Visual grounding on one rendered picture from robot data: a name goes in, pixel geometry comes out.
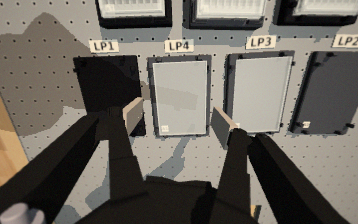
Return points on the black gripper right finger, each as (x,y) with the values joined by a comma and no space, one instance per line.
(293,199)

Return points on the cream label plate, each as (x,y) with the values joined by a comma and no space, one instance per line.
(185,45)
(98,46)
(350,41)
(254,42)

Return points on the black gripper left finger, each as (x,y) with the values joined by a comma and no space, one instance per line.
(37,193)

